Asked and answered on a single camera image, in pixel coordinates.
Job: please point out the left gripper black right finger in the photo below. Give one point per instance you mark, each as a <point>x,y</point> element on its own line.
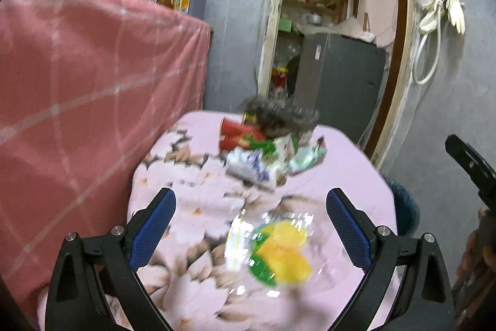
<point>412,269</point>

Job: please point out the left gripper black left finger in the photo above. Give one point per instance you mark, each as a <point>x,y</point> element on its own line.
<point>76,298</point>

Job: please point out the yellow green clear wrapper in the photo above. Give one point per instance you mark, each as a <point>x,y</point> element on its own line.
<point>273,249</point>

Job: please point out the blue white wrapper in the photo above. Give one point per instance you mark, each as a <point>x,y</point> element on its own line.
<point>265,171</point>

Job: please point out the red snack wrapper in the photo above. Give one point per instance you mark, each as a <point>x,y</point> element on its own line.
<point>233,134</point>

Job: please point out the mint green wrapper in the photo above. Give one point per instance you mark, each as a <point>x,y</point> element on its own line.
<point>307,157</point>

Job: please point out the green white snack bag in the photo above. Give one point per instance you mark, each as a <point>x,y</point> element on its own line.
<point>281,149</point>

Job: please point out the black plastic bag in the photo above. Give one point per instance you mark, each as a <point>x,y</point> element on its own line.
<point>276,119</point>

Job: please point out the blue lined trash bin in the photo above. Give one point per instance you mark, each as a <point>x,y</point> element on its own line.
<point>406,209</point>

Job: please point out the person's right hand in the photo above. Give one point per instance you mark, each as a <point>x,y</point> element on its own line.
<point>472,255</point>

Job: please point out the pink floral table cloth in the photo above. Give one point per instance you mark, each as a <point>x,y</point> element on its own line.
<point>186,276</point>

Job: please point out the grey washing machine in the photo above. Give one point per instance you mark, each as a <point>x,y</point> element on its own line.
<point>341,78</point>

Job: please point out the white rubber glove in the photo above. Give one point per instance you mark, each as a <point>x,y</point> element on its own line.
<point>435,10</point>

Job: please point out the red plaid cloth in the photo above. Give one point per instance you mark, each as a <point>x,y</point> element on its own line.
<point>87,86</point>

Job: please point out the green box on shelf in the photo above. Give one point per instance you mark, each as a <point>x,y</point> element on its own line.
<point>285,25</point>

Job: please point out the wooden door frame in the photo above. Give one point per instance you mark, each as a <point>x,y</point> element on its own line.
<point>389,24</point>

